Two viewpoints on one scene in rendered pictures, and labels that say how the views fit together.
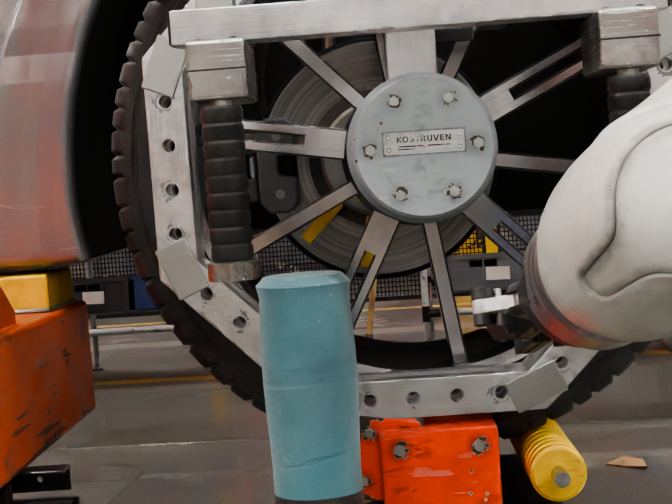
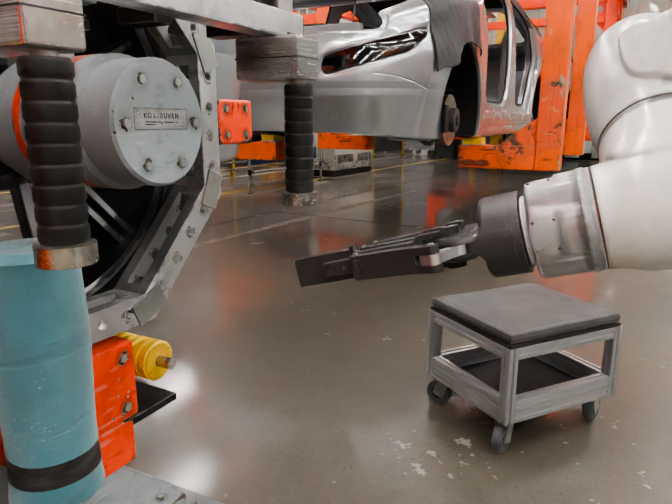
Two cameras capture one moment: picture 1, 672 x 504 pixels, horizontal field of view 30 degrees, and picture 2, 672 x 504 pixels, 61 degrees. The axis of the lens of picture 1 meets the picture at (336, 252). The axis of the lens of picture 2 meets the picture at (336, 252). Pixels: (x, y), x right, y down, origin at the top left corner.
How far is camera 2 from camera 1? 79 cm
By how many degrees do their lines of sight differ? 65
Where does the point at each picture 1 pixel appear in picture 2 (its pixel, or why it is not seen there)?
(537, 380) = (151, 300)
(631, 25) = (309, 49)
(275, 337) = (32, 314)
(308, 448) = (73, 411)
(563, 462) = (161, 352)
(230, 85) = (70, 34)
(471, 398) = (111, 324)
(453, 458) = (107, 374)
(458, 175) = (183, 149)
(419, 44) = not seen: hidden behind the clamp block
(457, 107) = (181, 91)
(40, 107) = not seen: outside the picture
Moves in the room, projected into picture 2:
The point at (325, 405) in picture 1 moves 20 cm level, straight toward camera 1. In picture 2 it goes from (85, 366) to (263, 409)
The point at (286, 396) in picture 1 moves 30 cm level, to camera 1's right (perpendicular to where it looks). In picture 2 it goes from (49, 369) to (240, 284)
